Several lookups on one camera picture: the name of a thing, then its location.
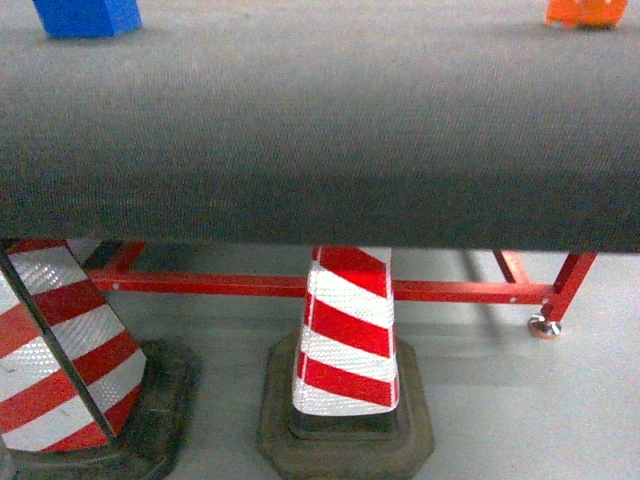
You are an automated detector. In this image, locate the middle red white traffic cone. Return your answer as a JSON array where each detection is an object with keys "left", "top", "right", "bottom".
[{"left": 257, "top": 246, "right": 435, "bottom": 479}]

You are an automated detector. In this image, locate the red white traffic cone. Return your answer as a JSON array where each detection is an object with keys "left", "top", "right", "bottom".
[
  {"left": 257, "top": 246, "right": 435, "bottom": 479},
  {"left": 1, "top": 240, "right": 196, "bottom": 479}
]

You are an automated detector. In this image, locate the left red white traffic cone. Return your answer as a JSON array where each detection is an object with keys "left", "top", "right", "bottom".
[{"left": 1, "top": 240, "right": 196, "bottom": 479}]

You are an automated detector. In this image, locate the dark conveyor belt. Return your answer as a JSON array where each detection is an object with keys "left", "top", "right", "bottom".
[{"left": 1, "top": 1, "right": 639, "bottom": 253}]

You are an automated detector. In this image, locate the red conveyor frame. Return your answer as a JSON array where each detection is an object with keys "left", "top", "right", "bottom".
[{"left": 88, "top": 242, "right": 597, "bottom": 323}]

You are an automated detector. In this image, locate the orange cap with white numbers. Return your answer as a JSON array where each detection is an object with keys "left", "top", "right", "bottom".
[{"left": 543, "top": 0, "right": 628, "bottom": 29}]

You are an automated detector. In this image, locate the conveyor levelling foot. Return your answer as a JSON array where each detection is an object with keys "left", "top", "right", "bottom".
[{"left": 527, "top": 314, "right": 562, "bottom": 340}]

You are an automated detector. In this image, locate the blue plastic bottle part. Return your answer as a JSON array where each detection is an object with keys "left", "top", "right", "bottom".
[{"left": 33, "top": 0, "right": 142, "bottom": 39}]

